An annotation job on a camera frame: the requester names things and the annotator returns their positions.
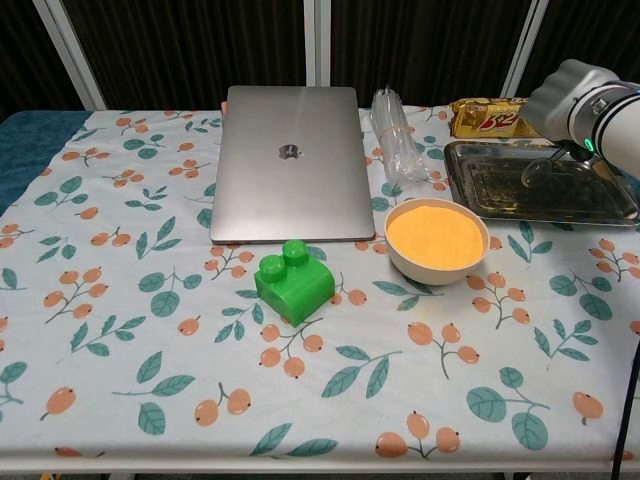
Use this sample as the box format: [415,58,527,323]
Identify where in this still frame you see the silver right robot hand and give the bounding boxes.
[519,58,621,164]

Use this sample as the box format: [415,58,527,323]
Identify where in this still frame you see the beige round bowl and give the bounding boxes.
[383,197,490,287]

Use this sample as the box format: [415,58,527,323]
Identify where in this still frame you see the gold snack package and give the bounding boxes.
[447,97,544,140]

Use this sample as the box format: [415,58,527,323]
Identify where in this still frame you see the dark ribbed partition panel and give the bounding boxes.
[0,0,84,121]
[59,0,307,111]
[329,0,526,107]
[519,0,640,114]

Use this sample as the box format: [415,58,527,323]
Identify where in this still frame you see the rectangular steel tray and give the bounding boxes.
[443,140,640,227]

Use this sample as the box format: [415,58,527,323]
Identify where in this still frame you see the silver closed laptop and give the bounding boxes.
[208,84,376,246]

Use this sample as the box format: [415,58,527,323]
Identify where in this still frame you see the green toy building block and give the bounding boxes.
[253,239,335,329]

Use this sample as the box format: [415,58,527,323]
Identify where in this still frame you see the floral fruit print tablecloth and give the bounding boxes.
[0,105,640,474]

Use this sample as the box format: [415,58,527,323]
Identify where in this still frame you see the blue table cover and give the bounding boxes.
[0,108,94,216]

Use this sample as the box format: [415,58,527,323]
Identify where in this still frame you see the white partition post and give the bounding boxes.
[499,0,550,100]
[303,0,332,87]
[32,0,109,111]

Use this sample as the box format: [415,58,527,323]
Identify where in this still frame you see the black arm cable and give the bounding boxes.
[612,344,640,480]

